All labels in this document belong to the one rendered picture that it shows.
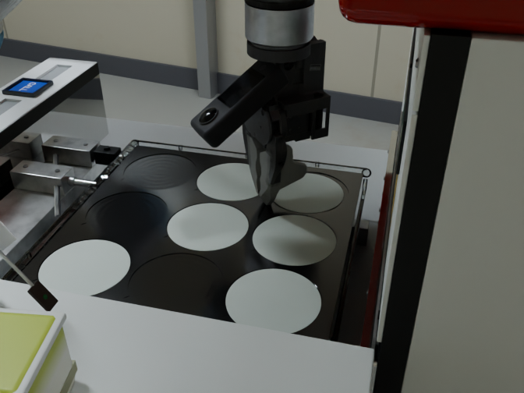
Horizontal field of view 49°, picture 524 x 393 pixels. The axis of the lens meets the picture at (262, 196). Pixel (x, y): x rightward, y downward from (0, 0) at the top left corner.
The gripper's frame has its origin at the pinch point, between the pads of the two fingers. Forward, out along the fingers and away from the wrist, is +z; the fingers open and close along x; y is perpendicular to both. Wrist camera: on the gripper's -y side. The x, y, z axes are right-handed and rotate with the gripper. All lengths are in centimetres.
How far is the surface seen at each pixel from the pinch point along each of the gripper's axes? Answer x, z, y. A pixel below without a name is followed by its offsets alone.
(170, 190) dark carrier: 8.5, 1.3, -9.5
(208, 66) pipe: 227, 72, 81
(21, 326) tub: -23.5, -12.0, -29.9
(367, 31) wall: 171, 46, 143
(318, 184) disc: 1.0, 1.3, 9.1
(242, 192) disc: 3.7, 1.3, -1.0
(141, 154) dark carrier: 19.9, 1.3, -10.0
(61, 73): 42.2, -4.8, -16.3
